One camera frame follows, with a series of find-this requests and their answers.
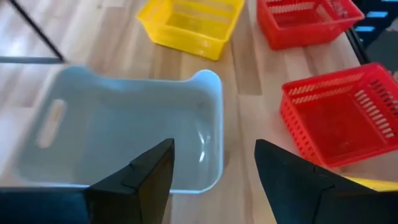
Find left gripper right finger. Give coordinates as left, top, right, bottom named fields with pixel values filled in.
left=254, top=138, right=352, bottom=224

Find yellow slotted plastic basket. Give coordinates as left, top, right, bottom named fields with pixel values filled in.
left=136, top=0, right=246, bottom=62
left=343, top=175, right=398, bottom=193

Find black aluminium rig frame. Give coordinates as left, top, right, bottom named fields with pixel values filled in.
left=345, top=0, right=398, bottom=74

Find wooden shelf black metal legs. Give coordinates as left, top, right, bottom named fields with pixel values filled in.
left=0, top=0, right=67, bottom=65

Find red slotted plastic basket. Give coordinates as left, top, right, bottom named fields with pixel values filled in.
left=279, top=62, right=398, bottom=169
left=256, top=0, right=365, bottom=50

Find grey plastic storage bin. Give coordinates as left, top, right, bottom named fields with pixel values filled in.
left=14, top=65, right=224, bottom=194

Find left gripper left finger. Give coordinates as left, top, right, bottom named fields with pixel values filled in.
left=85, top=138, right=175, bottom=224

